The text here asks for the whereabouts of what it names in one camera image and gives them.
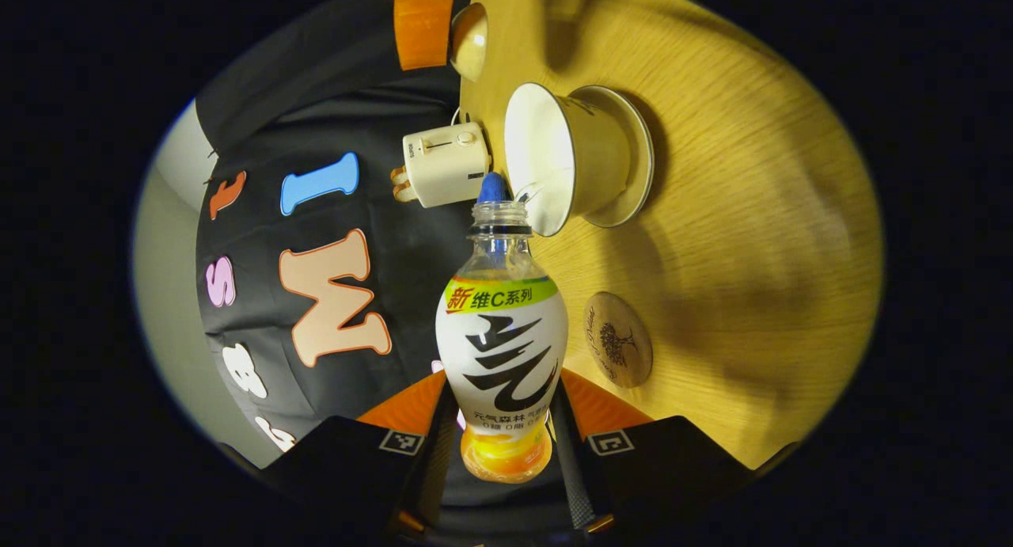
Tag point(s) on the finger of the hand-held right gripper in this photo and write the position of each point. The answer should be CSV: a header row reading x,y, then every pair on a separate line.
x,y
423,24

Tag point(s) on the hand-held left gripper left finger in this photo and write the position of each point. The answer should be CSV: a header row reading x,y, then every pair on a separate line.
x,y
439,452

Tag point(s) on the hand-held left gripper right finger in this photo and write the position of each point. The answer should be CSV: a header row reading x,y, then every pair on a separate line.
x,y
566,468

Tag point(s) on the clear water bottle white label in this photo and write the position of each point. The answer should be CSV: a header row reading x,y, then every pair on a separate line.
x,y
502,349

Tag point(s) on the round wooden coaster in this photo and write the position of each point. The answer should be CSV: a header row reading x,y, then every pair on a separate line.
x,y
617,339

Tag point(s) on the cream teacup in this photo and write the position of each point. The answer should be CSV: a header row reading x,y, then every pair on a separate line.
x,y
589,159

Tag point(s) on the white toaster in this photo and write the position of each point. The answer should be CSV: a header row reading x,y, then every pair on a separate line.
x,y
443,167

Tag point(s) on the toast slice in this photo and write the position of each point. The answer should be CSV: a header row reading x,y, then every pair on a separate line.
x,y
398,175
404,194

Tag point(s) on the blue towel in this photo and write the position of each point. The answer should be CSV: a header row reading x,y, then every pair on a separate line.
x,y
494,189

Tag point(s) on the black backdrop cloth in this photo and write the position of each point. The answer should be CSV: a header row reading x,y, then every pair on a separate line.
x,y
261,135

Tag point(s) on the cream saucer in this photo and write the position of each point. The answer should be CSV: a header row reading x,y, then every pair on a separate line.
x,y
643,175

